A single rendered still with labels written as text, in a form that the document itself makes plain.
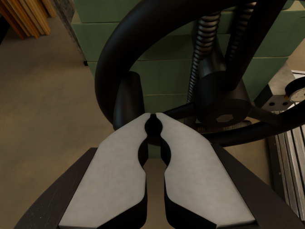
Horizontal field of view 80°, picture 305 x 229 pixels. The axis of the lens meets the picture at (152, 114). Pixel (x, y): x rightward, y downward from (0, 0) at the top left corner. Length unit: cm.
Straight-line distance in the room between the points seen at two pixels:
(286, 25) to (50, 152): 114
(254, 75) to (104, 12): 36
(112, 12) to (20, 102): 122
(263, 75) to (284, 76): 9
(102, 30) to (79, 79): 107
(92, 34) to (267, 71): 40
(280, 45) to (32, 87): 141
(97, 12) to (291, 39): 37
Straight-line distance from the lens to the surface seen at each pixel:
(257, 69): 50
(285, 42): 47
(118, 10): 35
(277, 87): 57
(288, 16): 29
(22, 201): 119
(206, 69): 25
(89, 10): 36
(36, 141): 127
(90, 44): 40
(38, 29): 192
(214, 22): 23
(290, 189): 99
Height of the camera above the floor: 99
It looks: 60 degrees down
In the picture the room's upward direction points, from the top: 1 degrees counter-clockwise
